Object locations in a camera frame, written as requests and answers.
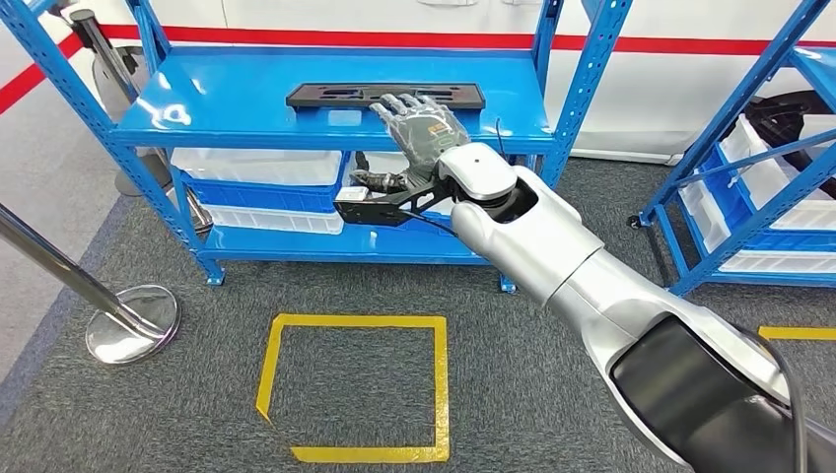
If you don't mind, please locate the blue plastic bin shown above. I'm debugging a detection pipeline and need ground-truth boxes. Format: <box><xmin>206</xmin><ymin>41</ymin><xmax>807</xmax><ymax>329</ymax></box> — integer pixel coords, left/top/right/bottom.
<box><xmin>702</xmin><ymin>146</ymin><xmax>836</xmax><ymax>252</ymax></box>
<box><xmin>179</xmin><ymin>153</ymin><xmax>351</xmax><ymax>215</ymax></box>

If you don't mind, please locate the red barrier belt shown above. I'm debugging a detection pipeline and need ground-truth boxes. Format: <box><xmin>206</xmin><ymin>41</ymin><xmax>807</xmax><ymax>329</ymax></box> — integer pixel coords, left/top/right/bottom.
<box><xmin>0</xmin><ymin>33</ymin><xmax>86</xmax><ymax>115</ymax></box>

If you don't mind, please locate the chrome stanchion post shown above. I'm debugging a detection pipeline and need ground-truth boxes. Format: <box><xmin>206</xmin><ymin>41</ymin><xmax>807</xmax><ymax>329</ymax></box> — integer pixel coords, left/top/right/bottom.
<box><xmin>68</xmin><ymin>7</ymin><xmax>215</xmax><ymax>237</ymax></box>
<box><xmin>0</xmin><ymin>202</ymin><xmax>181</xmax><ymax>366</ymax></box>

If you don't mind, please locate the yellow floor tape square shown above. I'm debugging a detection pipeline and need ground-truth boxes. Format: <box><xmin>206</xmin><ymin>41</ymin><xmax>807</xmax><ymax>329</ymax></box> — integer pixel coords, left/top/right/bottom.
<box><xmin>254</xmin><ymin>313</ymin><xmax>452</xmax><ymax>465</ymax></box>

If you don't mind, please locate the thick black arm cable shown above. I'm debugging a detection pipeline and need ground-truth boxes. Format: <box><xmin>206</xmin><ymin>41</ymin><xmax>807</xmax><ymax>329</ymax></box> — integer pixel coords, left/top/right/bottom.
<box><xmin>737</xmin><ymin>326</ymin><xmax>811</xmax><ymax>473</ymax></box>

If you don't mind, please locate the white car with red stripe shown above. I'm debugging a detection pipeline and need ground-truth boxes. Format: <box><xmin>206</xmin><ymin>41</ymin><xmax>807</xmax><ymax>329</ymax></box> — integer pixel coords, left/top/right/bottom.
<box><xmin>85</xmin><ymin>0</ymin><xmax>836</xmax><ymax>165</ymax></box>

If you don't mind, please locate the blue metal shelf rack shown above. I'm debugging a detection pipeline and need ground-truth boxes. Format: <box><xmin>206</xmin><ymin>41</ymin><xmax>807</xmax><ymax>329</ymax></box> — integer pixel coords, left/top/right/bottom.
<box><xmin>0</xmin><ymin>0</ymin><xmax>634</xmax><ymax>294</ymax></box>
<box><xmin>626</xmin><ymin>0</ymin><xmax>836</xmax><ymax>299</ymax></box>

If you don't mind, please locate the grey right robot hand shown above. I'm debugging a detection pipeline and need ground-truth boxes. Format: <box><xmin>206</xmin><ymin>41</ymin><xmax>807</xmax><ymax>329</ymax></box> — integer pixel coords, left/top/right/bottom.
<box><xmin>349</xmin><ymin>93</ymin><xmax>471</xmax><ymax>195</ymax></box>

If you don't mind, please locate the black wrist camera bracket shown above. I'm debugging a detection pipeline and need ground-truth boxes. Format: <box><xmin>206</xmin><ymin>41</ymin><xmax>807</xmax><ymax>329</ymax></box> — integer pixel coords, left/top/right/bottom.
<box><xmin>332</xmin><ymin>182</ymin><xmax>458</xmax><ymax>229</ymax></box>

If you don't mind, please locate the black plastic slotted panel part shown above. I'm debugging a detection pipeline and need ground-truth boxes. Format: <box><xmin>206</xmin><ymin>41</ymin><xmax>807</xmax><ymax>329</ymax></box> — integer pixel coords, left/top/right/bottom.
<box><xmin>285</xmin><ymin>82</ymin><xmax>487</xmax><ymax>112</ymax></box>

